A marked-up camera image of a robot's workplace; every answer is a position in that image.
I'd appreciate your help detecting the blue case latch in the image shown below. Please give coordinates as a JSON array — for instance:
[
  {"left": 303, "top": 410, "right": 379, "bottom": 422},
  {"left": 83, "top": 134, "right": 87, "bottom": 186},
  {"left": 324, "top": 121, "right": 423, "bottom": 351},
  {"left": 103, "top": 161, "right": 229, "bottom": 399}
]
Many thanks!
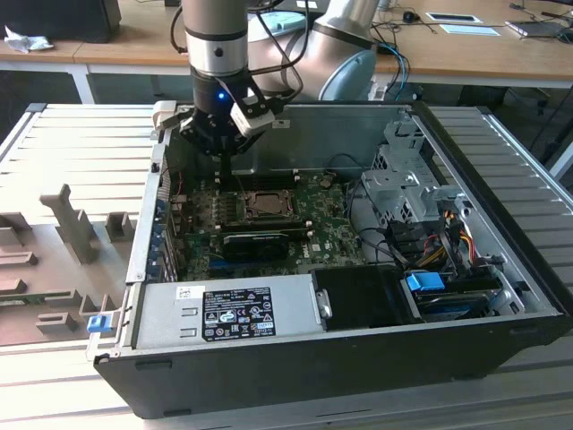
[{"left": 87, "top": 314, "right": 114, "bottom": 335}]

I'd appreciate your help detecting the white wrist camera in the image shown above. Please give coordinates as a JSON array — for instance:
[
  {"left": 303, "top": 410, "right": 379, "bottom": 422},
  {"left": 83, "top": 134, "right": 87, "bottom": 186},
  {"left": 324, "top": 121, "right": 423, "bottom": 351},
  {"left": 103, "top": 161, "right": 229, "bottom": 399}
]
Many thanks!
[
  {"left": 230, "top": 101, "right": 275, "bottom": 135},
  {"left": 151, "top": 100, "right": 185, "bottom": 133}
]

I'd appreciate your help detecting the gray parts rack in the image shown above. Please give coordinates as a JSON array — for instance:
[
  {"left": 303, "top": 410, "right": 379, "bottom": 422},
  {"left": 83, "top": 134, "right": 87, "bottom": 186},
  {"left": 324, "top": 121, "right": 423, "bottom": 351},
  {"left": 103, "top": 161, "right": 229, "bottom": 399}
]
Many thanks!
[{"left": 0, "top": 182, "right": 138, "bottom": 348}]

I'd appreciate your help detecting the crumpled white paper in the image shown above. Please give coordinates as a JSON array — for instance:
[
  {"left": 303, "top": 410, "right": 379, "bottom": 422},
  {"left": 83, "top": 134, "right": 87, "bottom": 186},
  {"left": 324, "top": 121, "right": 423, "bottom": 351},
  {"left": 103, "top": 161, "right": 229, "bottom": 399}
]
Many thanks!
[{"left": 3, "top": 24, "right": 55, "bottom": 55}]

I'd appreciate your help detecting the thick dark cable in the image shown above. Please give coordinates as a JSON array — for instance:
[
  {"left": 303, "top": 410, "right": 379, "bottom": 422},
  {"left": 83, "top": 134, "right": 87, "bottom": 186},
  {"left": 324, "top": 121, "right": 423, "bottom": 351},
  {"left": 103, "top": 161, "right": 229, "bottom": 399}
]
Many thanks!
[{"left": 346, "top": 181, "right": 404, "bottom": 270}]

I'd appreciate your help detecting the metal drive cage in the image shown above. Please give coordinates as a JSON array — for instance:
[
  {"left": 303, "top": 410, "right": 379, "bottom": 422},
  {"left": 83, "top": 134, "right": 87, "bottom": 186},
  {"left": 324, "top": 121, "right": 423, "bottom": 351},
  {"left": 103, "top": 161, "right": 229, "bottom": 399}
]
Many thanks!
[{"left": 360, "top": 118, "right": 469, "bottom": 225}]

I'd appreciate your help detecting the CPU socket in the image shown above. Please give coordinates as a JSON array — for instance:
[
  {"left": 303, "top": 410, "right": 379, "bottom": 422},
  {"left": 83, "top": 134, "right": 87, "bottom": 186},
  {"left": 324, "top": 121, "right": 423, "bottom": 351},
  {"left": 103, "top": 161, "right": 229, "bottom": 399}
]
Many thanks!
[{"left": 238, "top": 187, "right": 304, "bottom": 225}]

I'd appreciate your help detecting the white framed cable hatch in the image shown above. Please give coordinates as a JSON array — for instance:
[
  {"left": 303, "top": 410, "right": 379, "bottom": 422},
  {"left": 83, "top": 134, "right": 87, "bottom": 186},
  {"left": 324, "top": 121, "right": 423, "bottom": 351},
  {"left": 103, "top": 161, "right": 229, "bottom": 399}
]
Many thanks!
[{"left": 423, "top": 11, "right": 475, "bottom": 23}]

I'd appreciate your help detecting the blue disk carrier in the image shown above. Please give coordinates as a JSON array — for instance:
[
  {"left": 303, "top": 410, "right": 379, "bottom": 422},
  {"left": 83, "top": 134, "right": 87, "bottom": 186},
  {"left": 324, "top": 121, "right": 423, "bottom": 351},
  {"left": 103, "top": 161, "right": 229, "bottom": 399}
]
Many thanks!
[{"left": 405, "top": 271, "right": 447, "bottom": 297}]

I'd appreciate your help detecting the metal socket cover frame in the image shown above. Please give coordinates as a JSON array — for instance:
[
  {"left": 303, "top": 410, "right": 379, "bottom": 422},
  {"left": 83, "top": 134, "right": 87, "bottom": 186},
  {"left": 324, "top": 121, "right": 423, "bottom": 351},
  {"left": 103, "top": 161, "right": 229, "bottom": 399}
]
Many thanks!
[{"left": 244, "top": 190, "right": 299, "bottom": 221}]

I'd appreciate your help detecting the pale blue teach pendant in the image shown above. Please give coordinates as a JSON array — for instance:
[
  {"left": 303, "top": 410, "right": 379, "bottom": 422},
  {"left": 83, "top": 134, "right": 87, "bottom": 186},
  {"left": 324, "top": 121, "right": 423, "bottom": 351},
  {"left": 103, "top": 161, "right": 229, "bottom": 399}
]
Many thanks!
[{"left": 258, "top": 9, "right": 311, "bottom": 33}]

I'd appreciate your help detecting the wooden desk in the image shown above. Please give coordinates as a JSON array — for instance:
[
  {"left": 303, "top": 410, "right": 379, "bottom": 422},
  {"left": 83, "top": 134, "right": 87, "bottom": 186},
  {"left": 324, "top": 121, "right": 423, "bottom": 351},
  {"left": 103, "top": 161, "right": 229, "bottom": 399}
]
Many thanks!
[
  {"left": 371, "top": 0, "right": 573, "bottom": 90},
  {"left": 0, "top": 39, "right": 193, "bottom": 107}
]

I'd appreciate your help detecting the thin blue cable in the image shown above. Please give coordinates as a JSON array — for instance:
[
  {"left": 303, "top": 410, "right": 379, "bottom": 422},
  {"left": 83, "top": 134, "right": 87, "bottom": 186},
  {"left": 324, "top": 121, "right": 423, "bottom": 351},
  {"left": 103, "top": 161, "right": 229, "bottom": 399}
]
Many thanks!
[{"left": 388, "top": 43, "right": 412, "bottom": 98}]

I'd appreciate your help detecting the green RAM stick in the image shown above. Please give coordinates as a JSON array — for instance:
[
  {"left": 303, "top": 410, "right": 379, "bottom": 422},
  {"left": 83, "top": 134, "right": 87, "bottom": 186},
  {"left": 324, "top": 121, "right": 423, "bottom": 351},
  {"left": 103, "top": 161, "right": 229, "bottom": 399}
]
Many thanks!
[{"left": 0, "top": 290, "right": 77, "bottom": 308}]

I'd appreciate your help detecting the large black box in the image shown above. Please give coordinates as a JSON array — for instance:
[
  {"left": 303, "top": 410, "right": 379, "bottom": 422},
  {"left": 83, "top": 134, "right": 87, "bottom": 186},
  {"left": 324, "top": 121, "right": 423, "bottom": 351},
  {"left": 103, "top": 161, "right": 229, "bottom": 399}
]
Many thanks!
[{"left": 0, "top": 0, "right": 123, "bottom": 45}]

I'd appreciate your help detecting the gray power supply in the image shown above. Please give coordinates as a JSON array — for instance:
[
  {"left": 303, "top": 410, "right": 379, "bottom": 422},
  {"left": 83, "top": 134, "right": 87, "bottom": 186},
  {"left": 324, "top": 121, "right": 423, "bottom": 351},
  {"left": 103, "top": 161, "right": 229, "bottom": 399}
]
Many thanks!
[{"left": 131, "top": 272, "right": 324, "bottom": 353}]

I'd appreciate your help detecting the thin black cable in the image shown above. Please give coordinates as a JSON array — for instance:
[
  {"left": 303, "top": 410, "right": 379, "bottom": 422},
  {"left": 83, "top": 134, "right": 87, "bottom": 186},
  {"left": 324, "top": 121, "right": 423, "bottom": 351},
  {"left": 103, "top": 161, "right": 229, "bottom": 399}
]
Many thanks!
[{"left": 324, "top": 153, "right": 372, "bottom": 180}]

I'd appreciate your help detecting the green motherboard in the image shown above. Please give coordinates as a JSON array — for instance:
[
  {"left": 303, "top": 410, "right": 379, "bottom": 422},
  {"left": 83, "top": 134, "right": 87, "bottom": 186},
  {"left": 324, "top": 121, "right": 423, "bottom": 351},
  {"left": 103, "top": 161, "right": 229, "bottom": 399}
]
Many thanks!
[{"left": 167, "top": 169, "right": 375, "bottom": 283}]

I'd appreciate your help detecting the gray laptop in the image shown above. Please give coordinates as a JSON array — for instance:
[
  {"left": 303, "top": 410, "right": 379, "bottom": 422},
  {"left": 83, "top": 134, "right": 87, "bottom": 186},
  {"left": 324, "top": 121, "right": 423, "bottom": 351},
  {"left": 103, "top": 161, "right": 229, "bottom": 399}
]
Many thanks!
[{"left": 504, "top": 18, "right": 568, "bottom": 40}]

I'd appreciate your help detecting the pale blue pad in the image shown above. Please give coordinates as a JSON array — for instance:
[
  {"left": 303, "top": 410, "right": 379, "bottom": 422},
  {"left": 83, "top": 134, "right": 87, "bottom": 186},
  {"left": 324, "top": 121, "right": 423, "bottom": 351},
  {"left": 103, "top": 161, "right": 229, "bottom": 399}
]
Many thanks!
[{"left": 439, "top": 23, "right": 503, "bottom": 37}]

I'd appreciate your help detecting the yellow red wire bundle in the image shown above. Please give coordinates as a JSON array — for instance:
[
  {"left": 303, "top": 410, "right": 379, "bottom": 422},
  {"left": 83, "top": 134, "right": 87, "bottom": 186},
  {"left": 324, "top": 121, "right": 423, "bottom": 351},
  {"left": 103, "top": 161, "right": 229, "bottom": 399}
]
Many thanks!
[{"left": 420, "top": 208, "right": 478, "bottom": 268}]

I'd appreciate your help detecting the black hard disk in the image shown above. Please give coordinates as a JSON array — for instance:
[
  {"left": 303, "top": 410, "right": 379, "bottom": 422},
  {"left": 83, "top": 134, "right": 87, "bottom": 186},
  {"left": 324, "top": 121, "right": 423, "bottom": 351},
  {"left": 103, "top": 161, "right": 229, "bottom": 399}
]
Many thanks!
[{"left": 409, "top": 286, "right": 492, "bottom": 317}]

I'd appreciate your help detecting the black PC case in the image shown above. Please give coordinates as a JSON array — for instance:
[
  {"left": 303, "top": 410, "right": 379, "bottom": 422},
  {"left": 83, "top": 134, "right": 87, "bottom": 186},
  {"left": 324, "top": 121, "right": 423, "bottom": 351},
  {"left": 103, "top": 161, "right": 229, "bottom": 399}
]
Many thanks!
[{"left": 87, "top": 100, "right": 573, "bottom": 420}]

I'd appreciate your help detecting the silver topped CPU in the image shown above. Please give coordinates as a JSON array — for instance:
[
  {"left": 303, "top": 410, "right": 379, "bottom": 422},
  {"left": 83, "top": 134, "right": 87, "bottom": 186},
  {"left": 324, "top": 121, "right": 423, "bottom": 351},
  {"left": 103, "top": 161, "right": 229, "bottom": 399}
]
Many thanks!
[{"left": 252, "top": 194, "right": 287, "bottom": 215}]

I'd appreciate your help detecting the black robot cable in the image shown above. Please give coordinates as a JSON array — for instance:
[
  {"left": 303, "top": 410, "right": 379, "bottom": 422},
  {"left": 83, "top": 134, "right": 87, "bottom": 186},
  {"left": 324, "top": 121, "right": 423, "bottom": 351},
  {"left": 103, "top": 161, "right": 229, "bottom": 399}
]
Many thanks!
[{"left": 245, "top": 8, "right": 302, "bottom": 105}]

